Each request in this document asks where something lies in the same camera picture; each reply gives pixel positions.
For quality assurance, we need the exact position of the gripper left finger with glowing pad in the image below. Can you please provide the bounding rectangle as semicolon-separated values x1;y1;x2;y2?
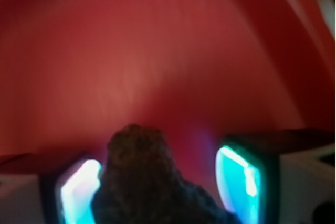
1;153;102;223

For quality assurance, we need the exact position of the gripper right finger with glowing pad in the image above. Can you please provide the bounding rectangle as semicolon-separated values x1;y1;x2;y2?
215;129;335;223

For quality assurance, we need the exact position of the grey brown rock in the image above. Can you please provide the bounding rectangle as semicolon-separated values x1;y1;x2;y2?
91;124;239;223

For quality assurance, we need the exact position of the red plastic tray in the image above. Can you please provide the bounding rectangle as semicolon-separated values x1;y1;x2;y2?
0;0;336;172

